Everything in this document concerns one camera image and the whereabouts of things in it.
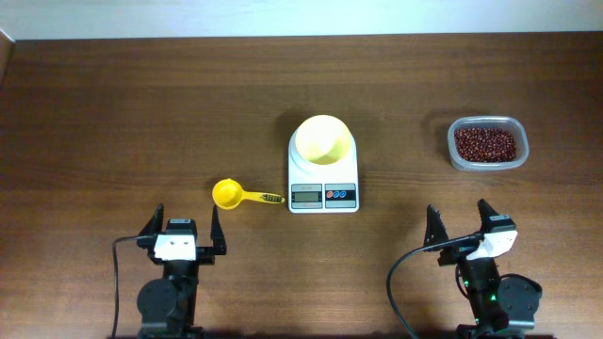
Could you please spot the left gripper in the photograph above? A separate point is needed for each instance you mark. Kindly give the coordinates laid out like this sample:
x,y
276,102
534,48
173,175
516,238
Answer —
x,y
207,256

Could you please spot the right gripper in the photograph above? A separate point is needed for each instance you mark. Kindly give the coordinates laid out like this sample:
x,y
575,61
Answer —
x,y
435,232

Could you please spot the yellow measuring scoop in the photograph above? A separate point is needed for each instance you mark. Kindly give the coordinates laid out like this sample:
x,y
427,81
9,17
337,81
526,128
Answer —
x,y
228,194

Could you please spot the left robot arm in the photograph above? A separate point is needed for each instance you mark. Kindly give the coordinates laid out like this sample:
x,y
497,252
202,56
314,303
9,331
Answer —
x,y
167,305

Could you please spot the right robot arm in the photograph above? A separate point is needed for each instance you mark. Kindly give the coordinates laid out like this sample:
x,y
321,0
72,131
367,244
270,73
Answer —
x,y
503,306

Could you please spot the white digital kitchen scale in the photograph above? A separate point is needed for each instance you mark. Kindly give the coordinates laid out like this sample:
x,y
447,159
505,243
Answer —
x,y
322,189

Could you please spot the yellow plastic bowl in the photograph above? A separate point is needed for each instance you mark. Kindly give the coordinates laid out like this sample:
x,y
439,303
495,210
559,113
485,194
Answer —
x,y
323,140

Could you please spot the clear plastic container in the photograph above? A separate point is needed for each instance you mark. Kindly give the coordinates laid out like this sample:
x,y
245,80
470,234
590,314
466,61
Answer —
x,y
508,124

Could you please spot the red adzuki beans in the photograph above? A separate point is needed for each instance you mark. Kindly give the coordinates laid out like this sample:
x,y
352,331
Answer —
x,y
485,145

